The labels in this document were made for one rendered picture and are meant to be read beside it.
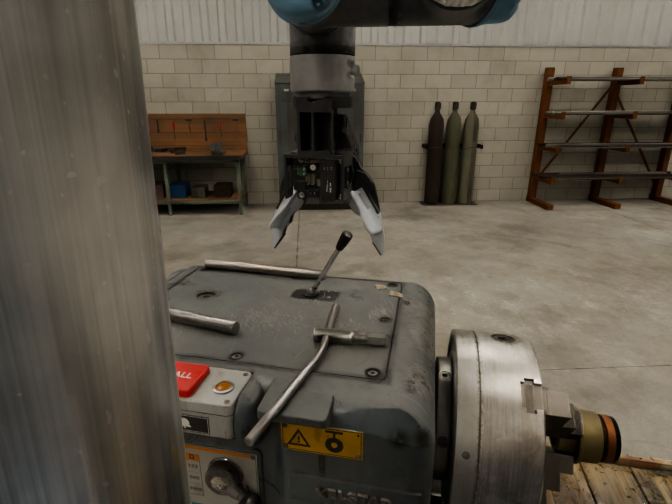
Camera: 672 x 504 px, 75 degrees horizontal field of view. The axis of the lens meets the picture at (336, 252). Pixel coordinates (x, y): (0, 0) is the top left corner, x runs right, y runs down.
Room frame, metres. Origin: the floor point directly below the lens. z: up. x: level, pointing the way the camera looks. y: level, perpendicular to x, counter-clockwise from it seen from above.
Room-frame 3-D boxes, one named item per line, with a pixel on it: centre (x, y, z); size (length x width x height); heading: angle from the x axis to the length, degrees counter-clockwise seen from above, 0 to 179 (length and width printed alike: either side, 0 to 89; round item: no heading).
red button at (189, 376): (0.51, 0.21, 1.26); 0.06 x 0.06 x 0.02; 78
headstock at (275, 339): (0.70, 0.12, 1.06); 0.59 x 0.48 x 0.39; 78
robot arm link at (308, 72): (0.55, 0.01, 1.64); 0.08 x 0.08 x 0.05
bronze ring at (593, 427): (0.60, -0.42, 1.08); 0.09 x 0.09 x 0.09; 78
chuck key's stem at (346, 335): (0.61, -0.02, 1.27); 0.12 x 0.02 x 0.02; 82
